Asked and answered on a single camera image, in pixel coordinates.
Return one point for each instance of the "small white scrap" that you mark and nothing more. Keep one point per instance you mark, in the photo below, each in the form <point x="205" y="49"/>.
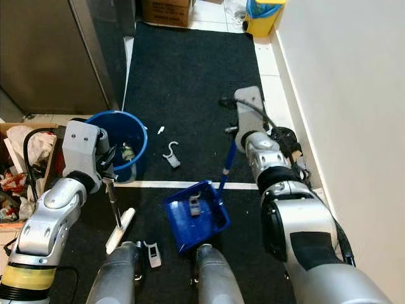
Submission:
<point x="161" y="130"/>

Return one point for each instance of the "blue plastic dustpan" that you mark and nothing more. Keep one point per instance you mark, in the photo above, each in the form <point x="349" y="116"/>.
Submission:
<point x="196" y="228"/>

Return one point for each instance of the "blue plastic bucket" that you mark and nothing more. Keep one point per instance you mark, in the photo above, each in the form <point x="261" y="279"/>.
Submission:
<point x="136" y="136"/>

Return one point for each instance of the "crumpled white plastic bag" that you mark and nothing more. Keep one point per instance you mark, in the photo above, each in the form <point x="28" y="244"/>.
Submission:
<point x="38" y="145"/>

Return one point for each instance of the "silver robot leg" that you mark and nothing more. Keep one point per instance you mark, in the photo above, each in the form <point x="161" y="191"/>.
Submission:
<point x="218" y="282"/>
<point x="114" y="278"/>

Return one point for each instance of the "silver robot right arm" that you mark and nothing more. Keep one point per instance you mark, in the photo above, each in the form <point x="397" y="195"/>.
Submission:
<point x="304" y="215"/>

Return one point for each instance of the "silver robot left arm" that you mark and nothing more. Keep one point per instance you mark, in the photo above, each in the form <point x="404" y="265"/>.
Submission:
<point x="50" y="221"/>

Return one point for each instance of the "silver robot left leg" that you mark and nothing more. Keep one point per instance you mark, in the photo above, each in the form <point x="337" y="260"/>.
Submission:
<point x="114" y="278"/>

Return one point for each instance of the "white plastic hook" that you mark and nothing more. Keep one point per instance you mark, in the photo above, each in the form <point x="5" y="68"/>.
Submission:
<point x="152" y="256"/>
<point x="173" y="160"/>
<point x="194" y="208"/>

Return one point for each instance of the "brown cardboard box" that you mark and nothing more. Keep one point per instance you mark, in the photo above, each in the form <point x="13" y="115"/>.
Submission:
<point x="168" y="11"/>

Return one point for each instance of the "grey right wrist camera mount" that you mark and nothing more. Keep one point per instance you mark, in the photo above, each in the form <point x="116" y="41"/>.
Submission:
<point x="250" y="104"/>

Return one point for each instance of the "open cardboard box with rubbish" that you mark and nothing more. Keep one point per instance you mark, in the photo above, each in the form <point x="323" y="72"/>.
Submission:
<point x="59" y="163"/>

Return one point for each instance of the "silver robot right leg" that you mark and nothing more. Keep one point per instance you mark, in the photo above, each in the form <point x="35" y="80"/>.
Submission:
<point x="218" y="282"/>

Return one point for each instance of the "dark steel door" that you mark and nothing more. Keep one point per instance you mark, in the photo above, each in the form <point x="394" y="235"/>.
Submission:
<point x="50" y="57"/>

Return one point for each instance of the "black floor mat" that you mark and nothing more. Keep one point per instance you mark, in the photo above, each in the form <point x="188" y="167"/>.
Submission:
<point x="190" y="76"/>
<point x="242" y="221"/>

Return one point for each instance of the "red and white crumpled wrappers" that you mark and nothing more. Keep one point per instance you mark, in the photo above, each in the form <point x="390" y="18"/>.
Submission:
<point x="12" y="183"/>

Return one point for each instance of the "yellow bin with blue bag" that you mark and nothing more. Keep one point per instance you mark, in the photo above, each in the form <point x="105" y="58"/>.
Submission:
<point x="262" y="24"/>

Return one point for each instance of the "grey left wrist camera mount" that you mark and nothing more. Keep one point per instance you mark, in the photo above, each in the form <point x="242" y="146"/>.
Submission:
<point x="82" y="145"/>

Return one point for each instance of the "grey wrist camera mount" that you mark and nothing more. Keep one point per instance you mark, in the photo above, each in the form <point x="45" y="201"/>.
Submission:
<point x="82" y="145"/>
<point x="250" y="104"/>

